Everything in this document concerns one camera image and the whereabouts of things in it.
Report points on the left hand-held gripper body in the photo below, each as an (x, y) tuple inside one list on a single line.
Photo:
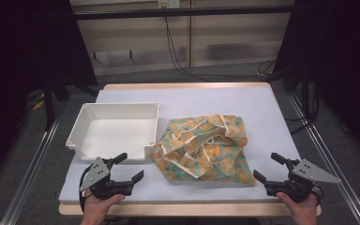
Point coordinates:
[(101, 184)]

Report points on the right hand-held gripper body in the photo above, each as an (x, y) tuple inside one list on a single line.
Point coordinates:
[(296, 184)]

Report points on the white plastic tray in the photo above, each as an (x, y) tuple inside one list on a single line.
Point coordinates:
[(115, 137)]

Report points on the orange print cloth bag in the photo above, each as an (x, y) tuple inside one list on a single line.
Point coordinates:
[(200, 146)]

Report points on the person's left hand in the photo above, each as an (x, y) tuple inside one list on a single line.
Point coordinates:
[(98, 207)]

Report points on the person's right hand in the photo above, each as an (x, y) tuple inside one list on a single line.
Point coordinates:
[(300, 211)]

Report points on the wooden table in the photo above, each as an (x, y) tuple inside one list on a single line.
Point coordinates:
[(184, 210)]

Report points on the white table mat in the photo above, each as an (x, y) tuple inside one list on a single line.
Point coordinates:
[(231, 103)]

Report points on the black metal stand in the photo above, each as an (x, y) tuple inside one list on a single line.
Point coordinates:
[(48, 106)]

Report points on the black curtain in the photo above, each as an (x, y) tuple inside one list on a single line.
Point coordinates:
[(340, 62), (22, 62)]

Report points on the black horizontal bar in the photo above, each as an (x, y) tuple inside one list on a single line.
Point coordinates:
[(184, 12)]

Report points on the metal floor rail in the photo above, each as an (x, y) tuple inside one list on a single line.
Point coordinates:
[(334, 162), (28, 178)]

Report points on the white wall socket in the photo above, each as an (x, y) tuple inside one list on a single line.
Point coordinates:
[(168, 3)]

